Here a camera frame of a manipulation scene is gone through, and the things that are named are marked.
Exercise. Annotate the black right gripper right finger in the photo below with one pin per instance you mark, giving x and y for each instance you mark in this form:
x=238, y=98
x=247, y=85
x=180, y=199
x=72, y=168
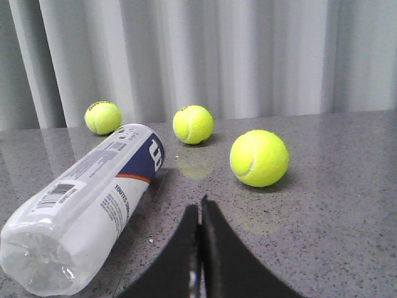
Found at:
x=230, y=269

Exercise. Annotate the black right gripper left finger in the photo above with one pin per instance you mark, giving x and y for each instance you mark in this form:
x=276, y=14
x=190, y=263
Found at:
x=175, y=272

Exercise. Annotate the white Wilson tennis ball can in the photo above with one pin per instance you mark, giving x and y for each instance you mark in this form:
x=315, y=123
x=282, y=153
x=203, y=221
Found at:
x=57, y=241

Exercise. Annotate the tennis ball far right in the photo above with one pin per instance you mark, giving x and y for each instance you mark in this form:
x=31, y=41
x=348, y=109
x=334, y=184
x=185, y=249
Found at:
x=259, y=158

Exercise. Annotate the tennis ball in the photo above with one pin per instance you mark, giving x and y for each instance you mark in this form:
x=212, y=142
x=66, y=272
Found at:
x=193, y=124
x=103, y=117
x=259, y=158

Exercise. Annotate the middle tennis ball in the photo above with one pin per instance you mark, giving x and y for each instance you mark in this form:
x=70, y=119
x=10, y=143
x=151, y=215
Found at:
x=103, y=117

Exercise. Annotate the grey pleated curtain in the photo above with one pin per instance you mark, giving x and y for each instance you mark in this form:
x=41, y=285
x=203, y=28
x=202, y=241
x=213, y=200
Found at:
x=240, y=59

